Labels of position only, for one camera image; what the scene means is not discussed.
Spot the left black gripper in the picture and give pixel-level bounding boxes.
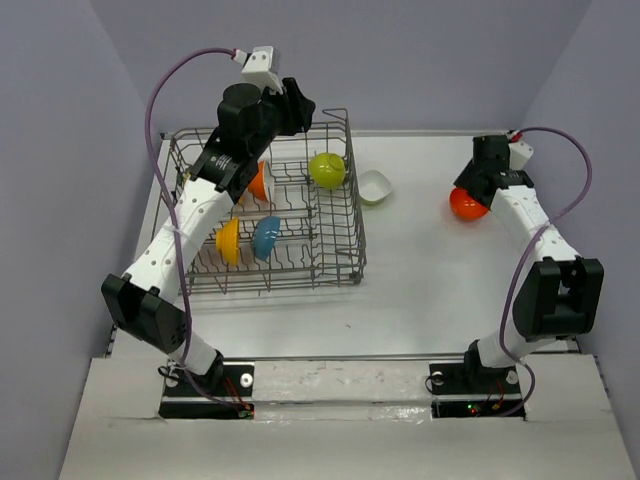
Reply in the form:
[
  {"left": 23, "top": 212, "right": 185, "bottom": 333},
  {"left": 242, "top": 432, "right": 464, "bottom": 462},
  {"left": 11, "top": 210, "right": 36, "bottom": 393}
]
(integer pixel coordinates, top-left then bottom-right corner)
[{"left": 248, "top": 78, "right": 315, "bottom": 157}]

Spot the orange-red bowl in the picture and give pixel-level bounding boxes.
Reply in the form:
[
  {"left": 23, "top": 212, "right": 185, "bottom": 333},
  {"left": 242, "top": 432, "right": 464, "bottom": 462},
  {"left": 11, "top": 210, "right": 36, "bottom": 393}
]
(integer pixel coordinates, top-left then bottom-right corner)
[{"left": 449, "top": 187, "right": 489, "bottom": 222}]

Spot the lime green bowl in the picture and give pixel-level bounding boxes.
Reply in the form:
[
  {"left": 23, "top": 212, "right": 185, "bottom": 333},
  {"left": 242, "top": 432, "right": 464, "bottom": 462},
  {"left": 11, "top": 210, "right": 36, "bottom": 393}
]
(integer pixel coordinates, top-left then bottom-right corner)
[{"left": 309, "top": 152, "right": 346, "bottom": 190}]

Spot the round white bowl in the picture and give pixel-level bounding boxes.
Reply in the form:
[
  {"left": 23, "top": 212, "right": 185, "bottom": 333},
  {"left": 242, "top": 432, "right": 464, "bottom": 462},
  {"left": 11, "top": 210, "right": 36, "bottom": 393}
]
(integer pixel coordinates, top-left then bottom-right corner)
[{"left": 247, "top": 160, "right": 275, "bottom": 203}]

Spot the blue bowl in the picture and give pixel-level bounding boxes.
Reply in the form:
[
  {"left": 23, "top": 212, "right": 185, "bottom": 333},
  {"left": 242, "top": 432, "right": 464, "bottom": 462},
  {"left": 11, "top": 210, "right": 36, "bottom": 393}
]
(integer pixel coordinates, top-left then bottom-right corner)
[{"left": 251, "top": 216, "right": 281, "bottom": 261}]

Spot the yellow bowl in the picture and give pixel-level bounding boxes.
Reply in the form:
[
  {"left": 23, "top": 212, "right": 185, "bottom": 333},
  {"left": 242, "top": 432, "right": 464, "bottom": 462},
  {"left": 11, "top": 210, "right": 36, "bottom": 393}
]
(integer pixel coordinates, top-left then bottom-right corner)
[{"left": 215, "top": 217, "right": 240, "bottom": 266}]

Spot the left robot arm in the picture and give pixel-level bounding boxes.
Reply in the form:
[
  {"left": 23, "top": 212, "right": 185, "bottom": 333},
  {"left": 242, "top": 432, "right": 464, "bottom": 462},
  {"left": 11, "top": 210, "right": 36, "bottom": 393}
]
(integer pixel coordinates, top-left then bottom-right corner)
[{"left": 101, "top": 77, "right": 315, "bottom": 395}]

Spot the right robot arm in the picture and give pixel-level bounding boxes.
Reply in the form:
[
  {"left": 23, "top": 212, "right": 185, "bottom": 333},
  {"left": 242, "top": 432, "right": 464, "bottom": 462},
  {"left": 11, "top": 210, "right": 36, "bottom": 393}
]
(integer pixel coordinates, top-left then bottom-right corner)
[{"left": 454, "top": 131, "right": 604, "bottom": 392}]

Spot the square white bowl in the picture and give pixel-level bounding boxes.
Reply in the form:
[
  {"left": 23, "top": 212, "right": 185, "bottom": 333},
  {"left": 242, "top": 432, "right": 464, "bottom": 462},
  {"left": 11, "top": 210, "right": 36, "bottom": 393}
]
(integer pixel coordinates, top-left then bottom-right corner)
[{"left": 358, "top": 170, "right": 393, "bottom": 205}]

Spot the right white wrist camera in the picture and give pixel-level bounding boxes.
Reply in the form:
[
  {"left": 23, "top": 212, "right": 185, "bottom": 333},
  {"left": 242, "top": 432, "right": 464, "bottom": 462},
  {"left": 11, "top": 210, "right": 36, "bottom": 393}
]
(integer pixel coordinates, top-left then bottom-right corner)
[{"left": 507, "top": 130, "right": 534, "bottom": 170}]

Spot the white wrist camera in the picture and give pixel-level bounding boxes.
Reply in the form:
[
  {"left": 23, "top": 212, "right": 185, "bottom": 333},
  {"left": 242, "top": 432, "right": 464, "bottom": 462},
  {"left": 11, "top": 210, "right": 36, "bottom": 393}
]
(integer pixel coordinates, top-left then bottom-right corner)
[
  {"left": 241, "top": 46, "right": 284, "bottom": 94},
  {"left": 507, "top": 130, "right": 534, "bottom": 170}
]

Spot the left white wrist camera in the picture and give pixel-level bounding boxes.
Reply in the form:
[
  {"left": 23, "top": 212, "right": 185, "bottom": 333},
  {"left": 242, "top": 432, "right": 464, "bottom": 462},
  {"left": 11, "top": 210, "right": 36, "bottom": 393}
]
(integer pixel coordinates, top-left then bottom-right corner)
[{"left": 241, "top": 46, "right": 284, "bottom": 94}]

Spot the grey wire dish rack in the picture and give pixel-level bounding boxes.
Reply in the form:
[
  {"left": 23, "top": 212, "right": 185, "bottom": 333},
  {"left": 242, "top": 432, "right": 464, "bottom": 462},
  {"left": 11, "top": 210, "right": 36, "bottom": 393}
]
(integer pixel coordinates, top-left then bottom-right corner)
[{"left": 149, "top": 107, "right": 369, "bottom": 297}]

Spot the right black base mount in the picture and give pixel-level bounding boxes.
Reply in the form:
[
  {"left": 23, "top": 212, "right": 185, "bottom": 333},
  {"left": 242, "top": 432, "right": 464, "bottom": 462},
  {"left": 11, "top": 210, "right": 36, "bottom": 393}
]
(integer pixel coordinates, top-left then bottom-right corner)
[{"left": 424, "top": 363, "right": 522, "bottom": 419}]

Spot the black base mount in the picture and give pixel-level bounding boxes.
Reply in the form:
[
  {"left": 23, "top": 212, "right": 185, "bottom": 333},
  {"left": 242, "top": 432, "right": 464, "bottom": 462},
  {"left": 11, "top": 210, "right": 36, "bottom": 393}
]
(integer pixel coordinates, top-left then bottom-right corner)
[
  {"left": 157, "top": 361, "right": 255, "bottom": 420},
  {"left": 424, "top": 363, "right": 522, "bottom": 419}
]

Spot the metal rail at front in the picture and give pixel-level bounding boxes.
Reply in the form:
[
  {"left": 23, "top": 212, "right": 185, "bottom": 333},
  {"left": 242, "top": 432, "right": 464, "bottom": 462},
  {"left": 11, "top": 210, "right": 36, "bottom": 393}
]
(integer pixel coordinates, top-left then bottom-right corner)
[{"left": 225, "top": 352, "right": 464, "bottom": 362}]

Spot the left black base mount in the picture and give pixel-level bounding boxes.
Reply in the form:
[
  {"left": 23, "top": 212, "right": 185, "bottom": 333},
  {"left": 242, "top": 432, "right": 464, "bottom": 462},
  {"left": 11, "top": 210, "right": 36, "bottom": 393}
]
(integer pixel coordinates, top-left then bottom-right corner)
[{"left": 157, "top": 361, "right": 255, "bottom": 420}]

